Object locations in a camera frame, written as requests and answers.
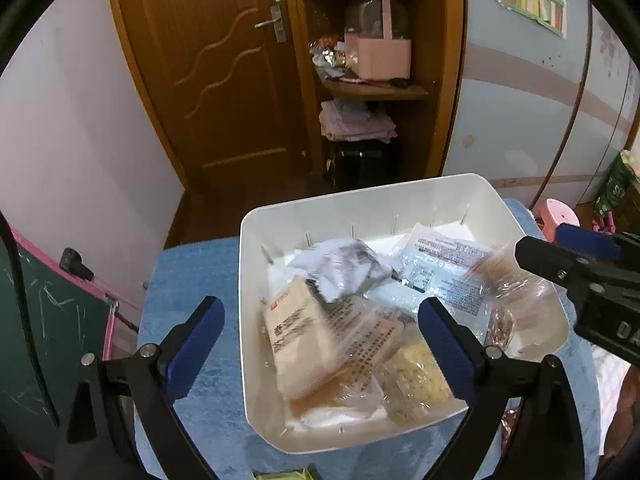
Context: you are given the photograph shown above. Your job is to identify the wooden cabinet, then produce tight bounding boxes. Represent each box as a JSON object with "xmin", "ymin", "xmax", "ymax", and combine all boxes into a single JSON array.
[{"xmin": 289, "ymin": 0, "xmax": 469, "ymax": 192}]

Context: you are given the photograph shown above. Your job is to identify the pink basket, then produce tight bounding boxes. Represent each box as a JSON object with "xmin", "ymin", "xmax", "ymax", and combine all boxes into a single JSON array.
[{"xmin": 343, "ymin": 0, "xmax": 414, "ymax": 82}]

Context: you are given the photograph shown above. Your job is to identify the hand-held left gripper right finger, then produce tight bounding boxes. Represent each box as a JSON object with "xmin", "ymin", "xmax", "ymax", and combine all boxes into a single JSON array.
[{"xmin": 417, "ymin": 297, "xmax": 586, "ymax": 480}]

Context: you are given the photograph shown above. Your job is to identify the light blue snack bag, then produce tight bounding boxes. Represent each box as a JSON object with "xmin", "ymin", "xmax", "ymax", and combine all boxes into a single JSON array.
[{"xmin": 389, "ymin": 222, "xmax": 502, "ymax": 317}]

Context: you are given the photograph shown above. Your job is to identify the red snack packet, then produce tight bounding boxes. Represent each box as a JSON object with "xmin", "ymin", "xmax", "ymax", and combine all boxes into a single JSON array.
[{"xmin": 499, "ymin": 406, "xmax": 524, "ymax": 454}]

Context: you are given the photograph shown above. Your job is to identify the metal door handle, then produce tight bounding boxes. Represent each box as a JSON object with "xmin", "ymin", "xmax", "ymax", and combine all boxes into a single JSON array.
[{"xmin": 253, "ymin": 3, "xmax": 289, "ymax": 44}]

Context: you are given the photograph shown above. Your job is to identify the folded pink cloths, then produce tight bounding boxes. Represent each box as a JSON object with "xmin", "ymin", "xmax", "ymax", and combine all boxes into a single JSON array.
[{"xmin": 319, "ymin": 99, "xmax": 399, "ymax": 144}]

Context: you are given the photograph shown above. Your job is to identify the green snack packet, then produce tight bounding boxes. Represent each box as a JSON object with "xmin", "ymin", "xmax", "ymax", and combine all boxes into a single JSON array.
[{"xmin": 252, "ymin": 465, "xmax": 324, "ymax": 480}]

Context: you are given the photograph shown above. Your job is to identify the person's right forearm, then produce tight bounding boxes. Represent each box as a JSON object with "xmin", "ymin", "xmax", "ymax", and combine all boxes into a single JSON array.
[{"xmin": 602, "ymin": 364, "xmax": 640, "ymax": 463}]

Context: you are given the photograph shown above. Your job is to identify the clear yellow snack packet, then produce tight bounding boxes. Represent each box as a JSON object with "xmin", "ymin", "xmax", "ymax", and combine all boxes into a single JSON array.
[{"xmin": 377, "ymin": 339, "xmax": 455, "ymax": 422}]

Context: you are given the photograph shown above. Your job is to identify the blue table cloth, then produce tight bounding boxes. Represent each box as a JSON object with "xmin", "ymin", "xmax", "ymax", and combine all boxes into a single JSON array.
[{"xmin": 134, "ymin": 197, "xmax": 602, "ymax": 480}]

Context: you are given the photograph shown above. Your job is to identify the green chalkboard with pink frame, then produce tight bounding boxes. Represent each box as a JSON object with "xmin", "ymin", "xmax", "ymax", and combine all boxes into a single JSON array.
[{"xmin": 0, "ymin": 224, "xmax": 147, "ymax": 472}]

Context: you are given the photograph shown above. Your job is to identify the wooden door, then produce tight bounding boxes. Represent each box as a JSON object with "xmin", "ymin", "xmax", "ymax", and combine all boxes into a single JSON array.
[{"xmin": 104, "ymin": 0, "xmax": 312, "ymax": 197}]

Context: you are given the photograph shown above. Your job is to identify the green printed bag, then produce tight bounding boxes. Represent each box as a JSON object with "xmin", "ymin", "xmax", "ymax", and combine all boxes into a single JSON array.
[{"xmin": 594, "ymin": 149, "xmax": 640, "ymax": 217}]

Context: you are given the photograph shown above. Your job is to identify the white plastic basket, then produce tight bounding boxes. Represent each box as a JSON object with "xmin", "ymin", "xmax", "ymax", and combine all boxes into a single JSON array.
[{"xmin": 239, "ymin": 173, "xmax": 572, "ymax": 455}]

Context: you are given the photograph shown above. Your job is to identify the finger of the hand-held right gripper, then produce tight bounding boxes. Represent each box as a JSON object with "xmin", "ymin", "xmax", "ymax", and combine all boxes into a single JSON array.
[
  {"xmin": 515, "ymin": 236, "xmax": 609, "ymax": 294},
  {"xmin": 556, "ymin": 223, "xmax": 624, "ymax": 261}
]

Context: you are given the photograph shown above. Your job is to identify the clear printed pastry packet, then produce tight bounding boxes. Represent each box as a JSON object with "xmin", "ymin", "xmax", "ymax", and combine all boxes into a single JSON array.
[{"xmin": 292, "ymin": 294, "xmax": 407, "ymax": 417}]

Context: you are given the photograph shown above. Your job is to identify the black suitcase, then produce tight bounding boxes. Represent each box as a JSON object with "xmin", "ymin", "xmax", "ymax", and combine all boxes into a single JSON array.
[{"xmin": 324, "ymin": 136, "xmax": 402, "ymax": 189}]

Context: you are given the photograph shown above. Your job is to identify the shiny wrappers pile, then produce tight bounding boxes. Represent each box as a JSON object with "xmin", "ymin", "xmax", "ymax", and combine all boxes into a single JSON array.
[{"xmin": 309, "ymin": 35, "xmax": 352, "ymax": 80}]

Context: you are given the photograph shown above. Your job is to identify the beige cracker packet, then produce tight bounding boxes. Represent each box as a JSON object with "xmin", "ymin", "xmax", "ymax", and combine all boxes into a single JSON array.
[{"xmin": 262, "ymin": 275, "xmax": 353, "ymax": 402}]

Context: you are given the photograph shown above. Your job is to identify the pink stool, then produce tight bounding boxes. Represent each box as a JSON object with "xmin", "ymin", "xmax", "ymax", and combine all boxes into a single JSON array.
[{"xmin": 531, "ymin": 198, "xmax": 582, "ymax": 242}]

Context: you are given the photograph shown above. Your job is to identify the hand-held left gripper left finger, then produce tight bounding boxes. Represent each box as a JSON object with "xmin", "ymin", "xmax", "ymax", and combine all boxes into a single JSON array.
[{"xmin": 55, "ymin": 296, "xmax": 226, "ymax": 480}]

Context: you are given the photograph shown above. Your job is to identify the white grey packet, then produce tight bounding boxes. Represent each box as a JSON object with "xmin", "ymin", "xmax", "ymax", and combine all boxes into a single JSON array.
[{"xmin": 289, "ymin": 236, "xmax": 397, "ymax": 305}]

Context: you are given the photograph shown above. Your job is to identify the clear bread bag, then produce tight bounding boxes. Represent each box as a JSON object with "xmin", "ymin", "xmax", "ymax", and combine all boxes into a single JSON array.
[{"xmin": 469, "ymin": 249, "xmax": 557, "ymax": 353}]

